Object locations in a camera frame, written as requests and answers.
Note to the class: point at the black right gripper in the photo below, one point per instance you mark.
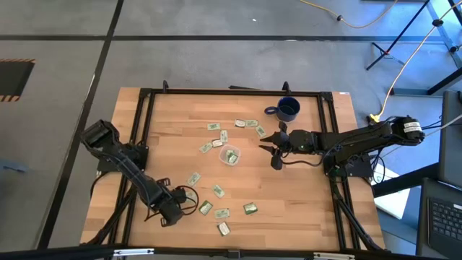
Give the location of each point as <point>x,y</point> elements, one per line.
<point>303,141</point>

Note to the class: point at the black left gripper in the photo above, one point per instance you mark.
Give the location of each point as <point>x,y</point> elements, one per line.
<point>171,215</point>

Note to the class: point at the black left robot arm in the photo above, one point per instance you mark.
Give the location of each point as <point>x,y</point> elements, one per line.
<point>140,180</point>

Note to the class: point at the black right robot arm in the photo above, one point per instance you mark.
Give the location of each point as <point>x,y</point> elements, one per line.
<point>361,139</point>

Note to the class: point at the dark blue ceramic mug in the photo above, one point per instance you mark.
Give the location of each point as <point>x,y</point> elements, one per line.
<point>288,108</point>

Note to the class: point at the clear plastic container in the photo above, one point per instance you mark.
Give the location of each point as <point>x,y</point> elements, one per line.
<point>223,148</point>

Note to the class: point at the white paper sheet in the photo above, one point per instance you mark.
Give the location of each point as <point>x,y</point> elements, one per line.
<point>393,202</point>

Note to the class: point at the black desk edge bar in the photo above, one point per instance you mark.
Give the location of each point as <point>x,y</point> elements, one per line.
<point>404,180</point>

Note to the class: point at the black tripod stand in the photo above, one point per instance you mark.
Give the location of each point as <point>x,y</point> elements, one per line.
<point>397,36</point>

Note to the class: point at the grey floor object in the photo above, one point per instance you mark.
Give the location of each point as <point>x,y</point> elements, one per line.
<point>12,166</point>

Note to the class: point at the grey monitor back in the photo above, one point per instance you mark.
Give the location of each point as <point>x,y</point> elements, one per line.
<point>451,144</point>

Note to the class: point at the black laptop keyboard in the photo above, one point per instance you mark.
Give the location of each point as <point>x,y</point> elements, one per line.
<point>445,220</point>

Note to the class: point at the grey metal stand bar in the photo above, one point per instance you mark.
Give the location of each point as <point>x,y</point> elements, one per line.
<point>445,34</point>

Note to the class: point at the hazard striped floor hatch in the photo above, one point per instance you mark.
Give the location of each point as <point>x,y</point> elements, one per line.
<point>14,79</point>

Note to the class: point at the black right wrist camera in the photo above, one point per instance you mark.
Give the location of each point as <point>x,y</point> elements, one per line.
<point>276,163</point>

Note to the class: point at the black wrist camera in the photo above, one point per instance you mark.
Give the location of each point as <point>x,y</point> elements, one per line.
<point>179,196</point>
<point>276,163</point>

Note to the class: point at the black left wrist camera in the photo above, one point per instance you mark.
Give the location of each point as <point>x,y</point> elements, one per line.
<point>179,196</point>

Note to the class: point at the black aluminium table frame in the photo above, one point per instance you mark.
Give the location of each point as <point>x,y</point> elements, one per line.
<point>234,92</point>

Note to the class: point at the black overhead camera rail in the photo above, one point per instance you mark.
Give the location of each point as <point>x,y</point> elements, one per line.
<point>231,254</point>

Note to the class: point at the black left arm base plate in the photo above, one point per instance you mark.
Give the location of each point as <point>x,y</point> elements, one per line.
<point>106,166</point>

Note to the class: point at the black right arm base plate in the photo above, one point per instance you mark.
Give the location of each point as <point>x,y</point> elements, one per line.
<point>361,169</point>

